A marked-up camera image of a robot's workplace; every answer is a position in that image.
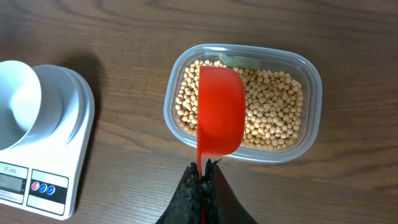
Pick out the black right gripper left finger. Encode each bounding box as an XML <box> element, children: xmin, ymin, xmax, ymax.
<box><xmin>156</xmin><ymin>162</ymin><xmax>202</xmax><ymax>224</ymax></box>

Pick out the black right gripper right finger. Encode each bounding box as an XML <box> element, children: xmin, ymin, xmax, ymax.
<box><xmin>203</xmin><ymin>159</ymin><xmax>257</xmax><ymax>224</ymax></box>

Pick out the red plastic measuring scoop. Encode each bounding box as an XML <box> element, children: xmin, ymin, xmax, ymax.
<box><xmin>197</xmin><ymin>67</ymin><xmax>246</xmax><ymax>174</ymax></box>

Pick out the white digital kitchen scale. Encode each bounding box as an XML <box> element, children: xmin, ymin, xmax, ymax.
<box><xmin>1</xmin><ymin>65</ymin><xmax>95</xmax><ymax>220</ymax></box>

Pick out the white round bowl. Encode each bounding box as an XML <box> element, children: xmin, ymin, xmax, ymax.
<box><xmin>1</xmin><ymin>60</ymin><xmax>63</xmax><ymax>150</ymax></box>

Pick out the pile of soybeans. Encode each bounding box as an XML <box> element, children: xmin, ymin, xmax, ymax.
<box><xmin>175</xmin><ymin>60</ymin><xmax>303</xmax><ymax>151</ymax></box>

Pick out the clear plastic food container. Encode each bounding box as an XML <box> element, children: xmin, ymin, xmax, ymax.
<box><xmin>164</xmin><ymin>44</ymin><xmax>322</xmax><ymax>164</ymax></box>

